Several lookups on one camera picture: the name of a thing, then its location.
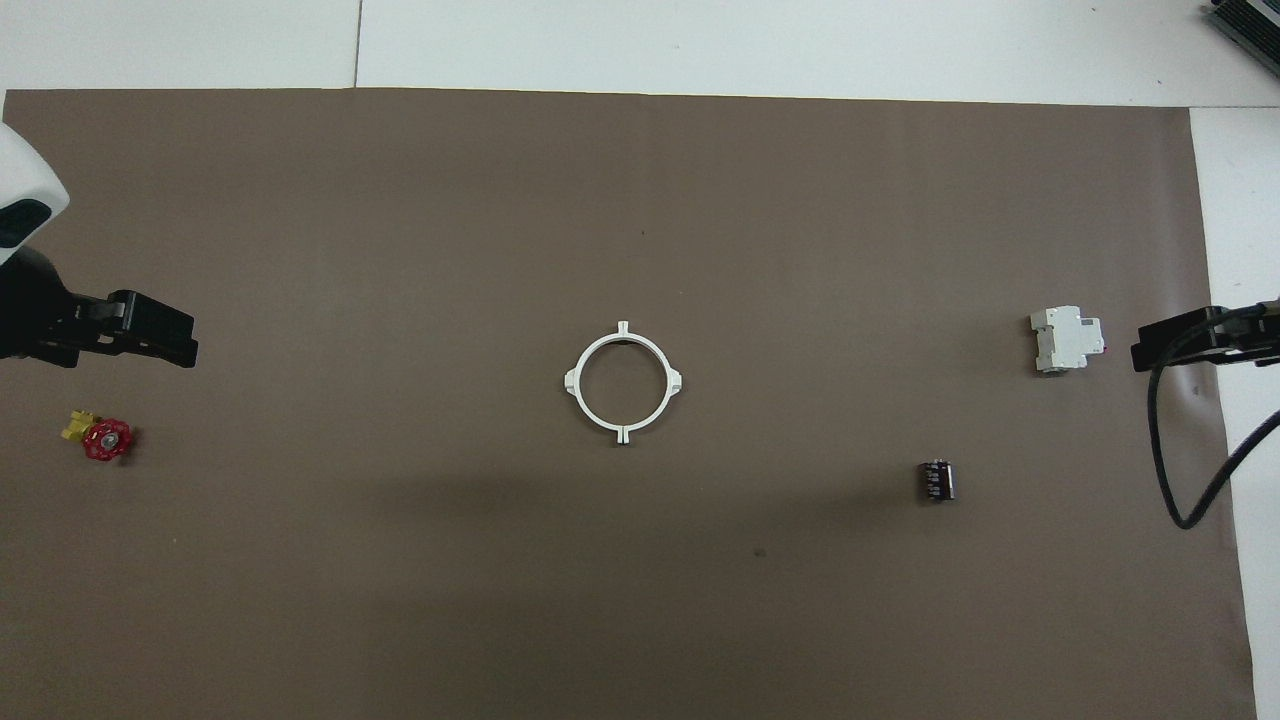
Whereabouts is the white half-ring pipe clamp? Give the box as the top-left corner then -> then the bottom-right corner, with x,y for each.
620,320 -> 685,447
564,320 -> 629,447

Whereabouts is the black cylindrical capacitor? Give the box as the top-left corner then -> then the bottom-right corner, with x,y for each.
916,457 -> 958,504

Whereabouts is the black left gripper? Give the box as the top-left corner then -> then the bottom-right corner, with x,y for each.
0,245 -> 199,369

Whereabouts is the grey ribbed device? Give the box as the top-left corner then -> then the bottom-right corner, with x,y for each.
1205,0 -> 1280,76

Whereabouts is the red yellow valve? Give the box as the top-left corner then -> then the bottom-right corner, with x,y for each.
62,408 -> 135,464

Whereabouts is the white circuit breaker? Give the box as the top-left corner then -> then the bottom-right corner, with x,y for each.
1030,305 -> 1106,375

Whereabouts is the brown table mat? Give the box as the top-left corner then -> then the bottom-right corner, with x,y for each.
0,88 -> 1259,720

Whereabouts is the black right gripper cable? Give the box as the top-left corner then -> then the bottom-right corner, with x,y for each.
1146,305 -> 1280,530

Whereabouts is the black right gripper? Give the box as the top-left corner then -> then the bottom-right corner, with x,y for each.
1131,297 -> 1280,372

